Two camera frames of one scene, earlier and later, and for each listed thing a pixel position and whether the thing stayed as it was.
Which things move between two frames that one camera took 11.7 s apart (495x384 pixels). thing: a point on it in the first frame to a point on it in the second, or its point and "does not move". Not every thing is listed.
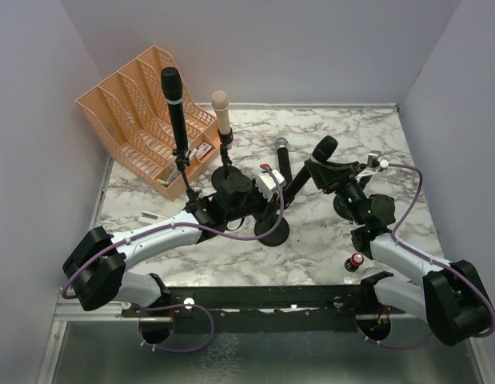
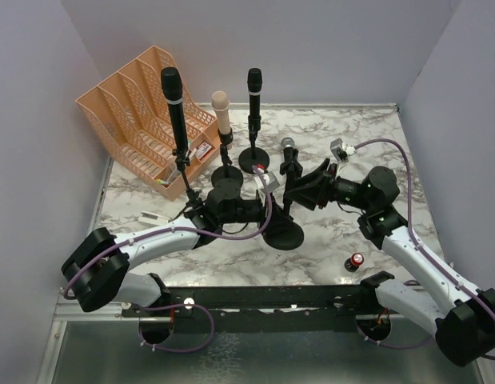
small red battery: [354, 262] does not move
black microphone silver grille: [281, 144] to [288, 142]
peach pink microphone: [220, 103] does not move
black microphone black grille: [322, 152] to [254, 84]
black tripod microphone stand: [182, 160] does not move
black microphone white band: [171, 80] does not move
